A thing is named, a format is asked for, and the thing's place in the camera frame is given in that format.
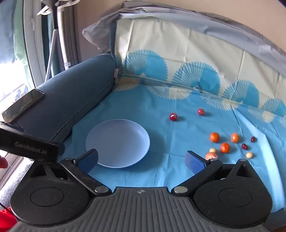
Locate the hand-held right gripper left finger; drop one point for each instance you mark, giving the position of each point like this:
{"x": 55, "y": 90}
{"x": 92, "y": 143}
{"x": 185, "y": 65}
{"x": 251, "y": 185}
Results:
{"x": 89, "y": 161}

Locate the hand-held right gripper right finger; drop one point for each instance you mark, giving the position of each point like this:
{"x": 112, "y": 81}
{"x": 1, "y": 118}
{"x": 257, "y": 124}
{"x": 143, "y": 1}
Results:
{"x": 194, "y": 164}

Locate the peach-coloured round fruit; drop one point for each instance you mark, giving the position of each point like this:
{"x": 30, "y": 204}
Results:
{"x": 211, "y": 155}

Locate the beige longan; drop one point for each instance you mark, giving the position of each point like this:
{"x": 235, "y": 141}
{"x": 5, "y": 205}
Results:
{"x": 212, "y": 150}
{"x": 249, "y": 154}

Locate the lavender bowl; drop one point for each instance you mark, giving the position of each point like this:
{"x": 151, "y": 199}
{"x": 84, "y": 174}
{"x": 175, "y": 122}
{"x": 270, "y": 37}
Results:
{"x": 117, "y": 142}

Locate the small orange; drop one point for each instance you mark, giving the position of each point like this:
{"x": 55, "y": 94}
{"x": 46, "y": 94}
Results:
{"x": 225, "y": 147}
{"x": 214, "y": 137}
{"x": 234, "y": 137}

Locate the person's left hand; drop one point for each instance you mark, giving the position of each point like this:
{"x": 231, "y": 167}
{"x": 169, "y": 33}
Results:
{"x": 3, "y": 162}

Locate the dark smartphone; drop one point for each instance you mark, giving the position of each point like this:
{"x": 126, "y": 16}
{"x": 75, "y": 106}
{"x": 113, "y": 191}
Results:
{"x": 23, "y": 104}

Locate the small red round fruit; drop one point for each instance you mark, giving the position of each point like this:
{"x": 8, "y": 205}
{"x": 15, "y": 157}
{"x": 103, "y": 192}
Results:
{"x": 173, "y": 116}
{"x": 200, "y": 111}

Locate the dark red jujube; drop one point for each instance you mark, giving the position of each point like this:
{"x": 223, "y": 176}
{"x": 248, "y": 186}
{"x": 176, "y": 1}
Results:
{"x": 244, "y": 146}
{"x": 253, "y": 139}

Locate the blue sofa armrest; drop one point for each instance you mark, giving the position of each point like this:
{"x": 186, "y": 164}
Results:
{"x": 71, "y": 89}

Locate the blue fan-print sheet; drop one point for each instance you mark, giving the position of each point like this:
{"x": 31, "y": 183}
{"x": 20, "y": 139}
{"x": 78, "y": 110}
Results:
{"x": 156, "y": 100}

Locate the pink fabric tag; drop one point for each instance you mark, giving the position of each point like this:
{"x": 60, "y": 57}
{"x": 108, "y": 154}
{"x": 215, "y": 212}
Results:
{"x": 115, "y": 73}

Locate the grey vacuum tube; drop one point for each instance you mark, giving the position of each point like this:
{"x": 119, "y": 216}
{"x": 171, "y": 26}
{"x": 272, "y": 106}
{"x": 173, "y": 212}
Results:
{"x": 63, "y": 40}

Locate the grey sofa cover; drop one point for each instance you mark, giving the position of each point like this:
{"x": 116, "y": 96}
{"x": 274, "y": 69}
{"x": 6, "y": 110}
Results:
{"x": 178, "y": 15}

